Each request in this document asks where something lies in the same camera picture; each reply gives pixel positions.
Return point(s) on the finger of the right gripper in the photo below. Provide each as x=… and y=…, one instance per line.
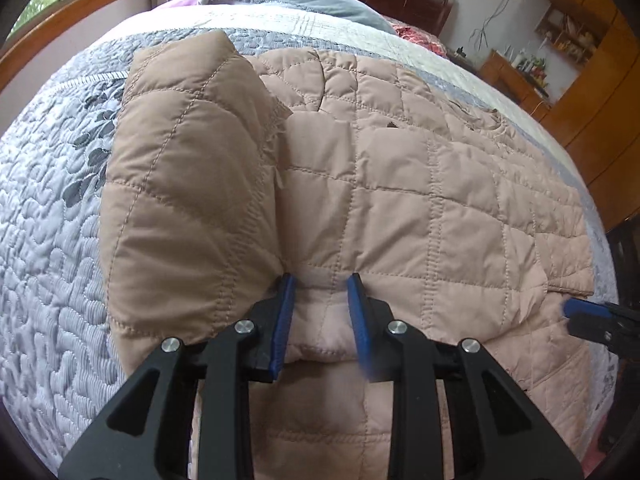
x=574, y=306
x=620, y=336

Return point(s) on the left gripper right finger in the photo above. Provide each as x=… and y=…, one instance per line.
x=456, y=412

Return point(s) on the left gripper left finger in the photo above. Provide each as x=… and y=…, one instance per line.
x=185, y=391

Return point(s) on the beige quilted jacket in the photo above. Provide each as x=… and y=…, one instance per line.
x=229, y=170

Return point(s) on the grey quilted bedspread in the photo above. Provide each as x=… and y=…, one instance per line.
x=59, y=361

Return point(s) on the wooden wardrobe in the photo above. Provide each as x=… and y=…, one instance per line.
x=597, y=118

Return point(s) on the red patterned cloth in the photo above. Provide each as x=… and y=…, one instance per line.
x=419, y=36

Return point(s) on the wall shelf with items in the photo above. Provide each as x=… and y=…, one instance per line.
x=576, y=42

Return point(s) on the side window wooden frame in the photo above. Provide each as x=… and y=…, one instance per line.
x=41, y=22

